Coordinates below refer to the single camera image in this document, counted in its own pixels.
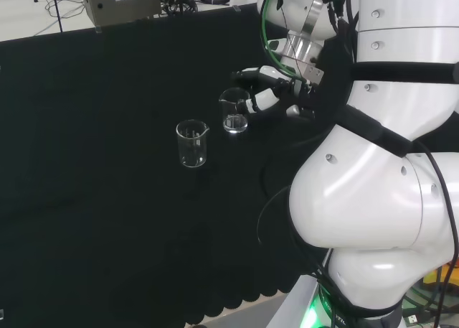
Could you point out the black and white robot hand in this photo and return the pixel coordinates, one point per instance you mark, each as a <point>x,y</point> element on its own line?
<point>265,97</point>

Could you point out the clear glass beaker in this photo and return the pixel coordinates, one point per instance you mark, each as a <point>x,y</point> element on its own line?
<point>235,125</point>
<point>192,145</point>

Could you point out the grey metal cabinet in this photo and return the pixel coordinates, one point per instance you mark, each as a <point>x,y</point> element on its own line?
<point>122,3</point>

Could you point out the black bench cloth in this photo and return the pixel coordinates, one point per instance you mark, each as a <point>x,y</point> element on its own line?
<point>107,199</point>

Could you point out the black stand pole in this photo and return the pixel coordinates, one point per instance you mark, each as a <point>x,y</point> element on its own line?
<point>54,6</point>

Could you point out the yellow stop button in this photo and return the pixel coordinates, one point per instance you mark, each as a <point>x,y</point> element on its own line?
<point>435,276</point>

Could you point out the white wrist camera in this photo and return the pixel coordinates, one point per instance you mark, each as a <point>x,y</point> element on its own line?
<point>276,45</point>

